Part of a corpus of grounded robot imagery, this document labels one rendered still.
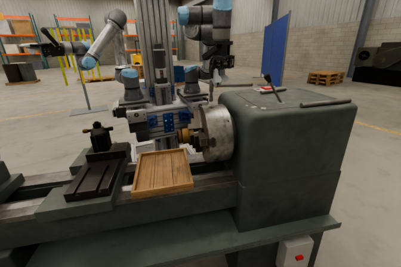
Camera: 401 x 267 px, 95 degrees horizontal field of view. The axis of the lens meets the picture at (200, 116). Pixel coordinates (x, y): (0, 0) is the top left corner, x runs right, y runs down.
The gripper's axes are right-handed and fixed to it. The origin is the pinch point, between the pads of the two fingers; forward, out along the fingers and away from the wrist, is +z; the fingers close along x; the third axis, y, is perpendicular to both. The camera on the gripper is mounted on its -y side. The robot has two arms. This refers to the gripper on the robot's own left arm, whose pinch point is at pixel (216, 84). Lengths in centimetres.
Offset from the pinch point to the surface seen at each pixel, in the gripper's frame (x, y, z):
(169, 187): -32, 1, 45
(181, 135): -15.9, -9.1, 26.9
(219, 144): -7.0, 10.5, 26.4
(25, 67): -129, -1239, 158
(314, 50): 1089, -344, 104
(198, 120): -3.6, -9.8, 22.5
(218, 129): -5.5, 7.8, 19.5
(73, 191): -67, -18, 38
